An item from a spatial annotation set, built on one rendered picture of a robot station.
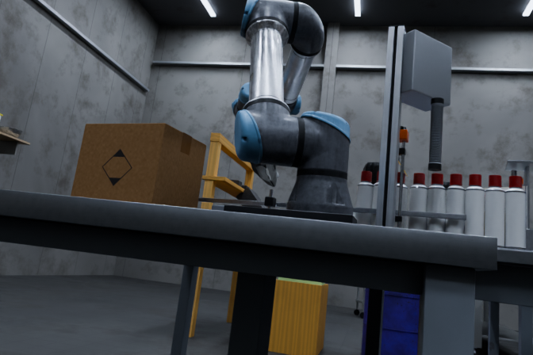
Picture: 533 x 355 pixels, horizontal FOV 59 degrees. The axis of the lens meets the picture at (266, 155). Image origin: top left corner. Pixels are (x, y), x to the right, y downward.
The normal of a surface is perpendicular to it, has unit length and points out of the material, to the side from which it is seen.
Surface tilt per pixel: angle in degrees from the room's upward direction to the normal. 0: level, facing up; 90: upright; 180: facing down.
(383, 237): 90
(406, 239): 90
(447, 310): 90
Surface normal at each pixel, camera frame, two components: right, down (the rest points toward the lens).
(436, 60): 0.54, -0.12
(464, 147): -0.21, -0.24
